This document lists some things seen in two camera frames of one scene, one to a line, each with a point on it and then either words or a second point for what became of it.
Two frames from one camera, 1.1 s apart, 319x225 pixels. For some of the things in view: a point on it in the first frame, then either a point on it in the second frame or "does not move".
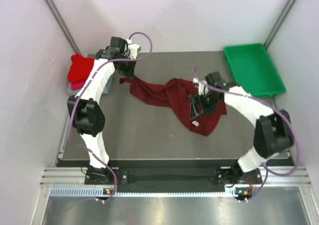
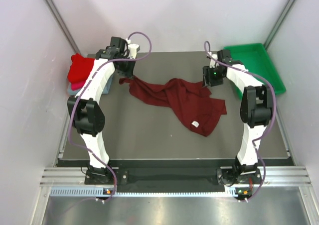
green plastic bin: x=252 y=68 does not move
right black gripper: x=195 y=99 -> x=208 y=79
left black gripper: x=129 y=73 does not move
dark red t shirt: x=175 y=93 does not move
